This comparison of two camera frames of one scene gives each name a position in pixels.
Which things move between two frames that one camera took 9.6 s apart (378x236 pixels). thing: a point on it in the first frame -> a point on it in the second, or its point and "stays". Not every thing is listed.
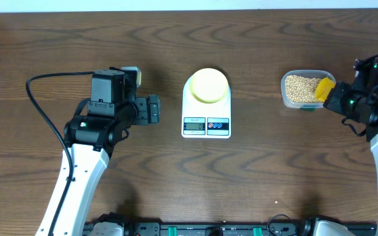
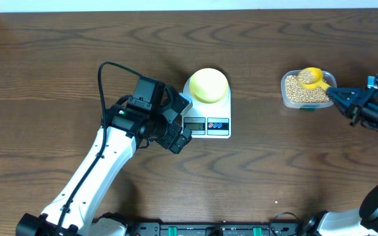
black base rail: x=228 y=229 stays
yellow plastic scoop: x=323 y=87 -> x=310 y=78
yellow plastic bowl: x=209 y=86 stays
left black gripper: x=153 y=105 -> x=167 y=139
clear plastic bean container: x=298 y=88 stays
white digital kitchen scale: x=203 y=120 stays
